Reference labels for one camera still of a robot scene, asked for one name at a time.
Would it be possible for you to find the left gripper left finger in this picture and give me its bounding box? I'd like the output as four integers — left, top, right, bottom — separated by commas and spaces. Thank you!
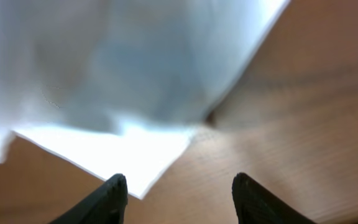
50, 174, 128, 224

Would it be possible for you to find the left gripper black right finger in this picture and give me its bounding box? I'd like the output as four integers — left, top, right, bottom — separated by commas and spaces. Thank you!
232, 172, 314, 224

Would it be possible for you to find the white t-shirt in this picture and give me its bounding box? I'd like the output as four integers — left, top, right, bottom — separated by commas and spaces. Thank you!
0, 0, 288, 198

